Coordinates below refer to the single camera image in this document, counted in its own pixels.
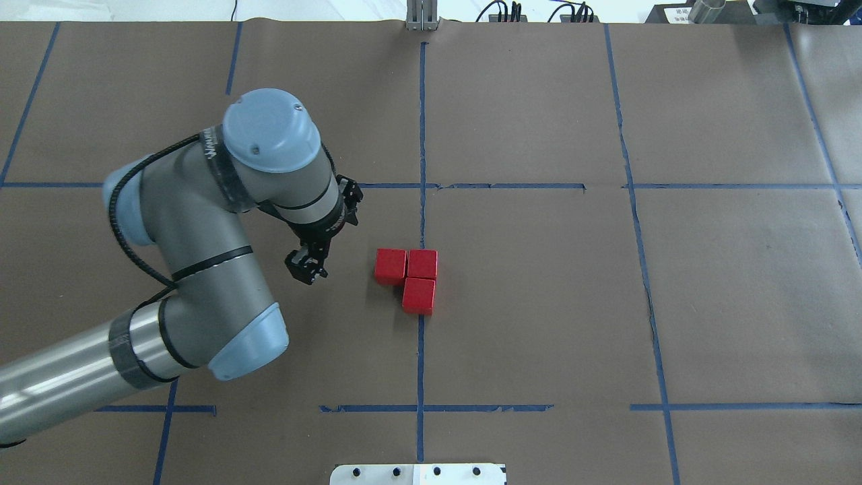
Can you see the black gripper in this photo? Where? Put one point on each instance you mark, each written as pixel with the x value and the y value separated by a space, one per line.
pixel 315 238

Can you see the red block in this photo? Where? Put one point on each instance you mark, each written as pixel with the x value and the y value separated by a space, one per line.
pixel 422 264
pixel 418 296
pixel 390 268

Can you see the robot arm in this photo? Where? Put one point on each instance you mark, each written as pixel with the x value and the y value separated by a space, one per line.
pixel 176 215

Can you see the metal cup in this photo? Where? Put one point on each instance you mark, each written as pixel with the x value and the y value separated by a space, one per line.
pixel 705 11

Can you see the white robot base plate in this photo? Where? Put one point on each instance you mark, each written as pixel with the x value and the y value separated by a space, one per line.
pixel 420 473

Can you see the aluminium frame post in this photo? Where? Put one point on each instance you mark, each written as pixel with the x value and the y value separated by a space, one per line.
pixel 422 15

